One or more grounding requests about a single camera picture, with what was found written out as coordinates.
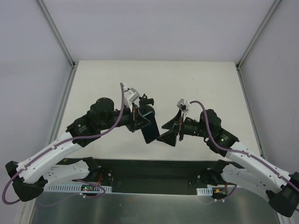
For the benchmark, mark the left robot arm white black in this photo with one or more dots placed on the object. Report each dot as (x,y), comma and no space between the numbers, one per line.
(30,177)

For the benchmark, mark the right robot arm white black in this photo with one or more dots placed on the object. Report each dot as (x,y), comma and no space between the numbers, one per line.
(242,167)

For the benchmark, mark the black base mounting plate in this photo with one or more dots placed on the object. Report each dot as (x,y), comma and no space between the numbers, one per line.
(155,177)

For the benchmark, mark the black smartphone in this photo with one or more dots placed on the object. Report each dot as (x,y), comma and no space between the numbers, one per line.
(151,131)

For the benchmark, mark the right aluminium corner post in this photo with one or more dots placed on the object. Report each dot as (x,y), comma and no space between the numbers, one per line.
(262,26)

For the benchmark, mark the white cable duct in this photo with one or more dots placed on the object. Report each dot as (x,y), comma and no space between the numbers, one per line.
(204,191)
(78,188)

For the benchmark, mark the black phone stand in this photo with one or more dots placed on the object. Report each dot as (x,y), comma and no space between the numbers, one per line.
(146,104)

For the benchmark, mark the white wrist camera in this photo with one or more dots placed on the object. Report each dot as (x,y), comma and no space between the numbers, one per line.
(130,95)
(184,107)

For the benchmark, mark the aluminium corner post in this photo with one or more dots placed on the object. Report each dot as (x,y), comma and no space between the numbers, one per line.
(262,26)
(55,32)

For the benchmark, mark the left aluminium corner post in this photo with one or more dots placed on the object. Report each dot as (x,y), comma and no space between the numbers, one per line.
(55,32)

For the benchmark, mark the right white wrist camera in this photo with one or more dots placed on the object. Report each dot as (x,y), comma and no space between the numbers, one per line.
(184,107)

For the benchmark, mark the left white cable duct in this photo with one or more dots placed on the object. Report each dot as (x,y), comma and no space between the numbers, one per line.
(78,188)

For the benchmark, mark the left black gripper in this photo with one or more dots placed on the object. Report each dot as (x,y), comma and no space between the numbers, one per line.
(134,119)

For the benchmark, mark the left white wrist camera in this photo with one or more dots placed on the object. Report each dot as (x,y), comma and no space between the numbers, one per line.
(130,95)

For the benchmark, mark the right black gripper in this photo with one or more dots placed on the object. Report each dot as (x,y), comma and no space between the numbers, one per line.
(180,128)

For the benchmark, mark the right white cable duct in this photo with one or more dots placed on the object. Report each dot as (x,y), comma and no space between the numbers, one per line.
(204,191)

